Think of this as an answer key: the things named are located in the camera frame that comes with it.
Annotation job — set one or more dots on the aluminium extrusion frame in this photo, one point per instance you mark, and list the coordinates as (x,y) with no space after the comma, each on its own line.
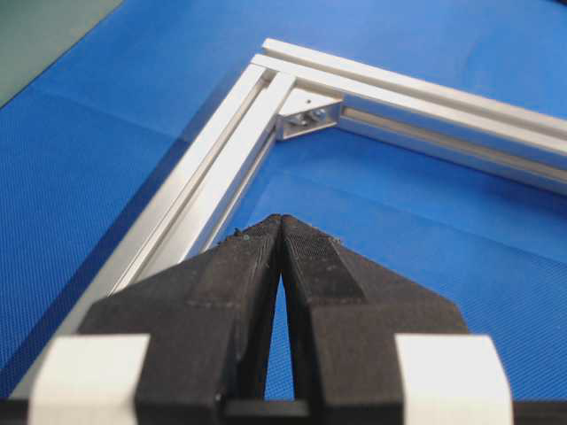
(202,187)

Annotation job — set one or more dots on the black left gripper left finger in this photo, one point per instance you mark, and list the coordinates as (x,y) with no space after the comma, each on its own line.
(170,348)

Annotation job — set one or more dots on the aluminium corner bracket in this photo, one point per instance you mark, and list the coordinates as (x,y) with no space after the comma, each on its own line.
(305,111)

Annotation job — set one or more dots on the blue mat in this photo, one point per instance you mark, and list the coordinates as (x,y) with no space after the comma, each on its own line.
(85,145)

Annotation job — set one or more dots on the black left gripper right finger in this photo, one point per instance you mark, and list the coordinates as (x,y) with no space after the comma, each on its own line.
(369,346)

